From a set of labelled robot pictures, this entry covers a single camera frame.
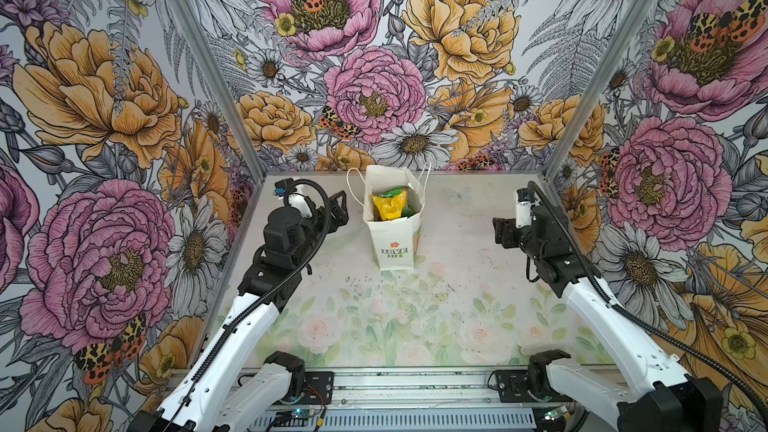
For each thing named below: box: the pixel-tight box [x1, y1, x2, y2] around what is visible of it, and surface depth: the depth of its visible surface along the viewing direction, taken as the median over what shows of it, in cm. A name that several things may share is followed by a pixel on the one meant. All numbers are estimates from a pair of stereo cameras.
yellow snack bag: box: [368, 190, 407, 221], surface depth 82 cm
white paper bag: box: [346, 163, 431, 270], surface depth 87 cm
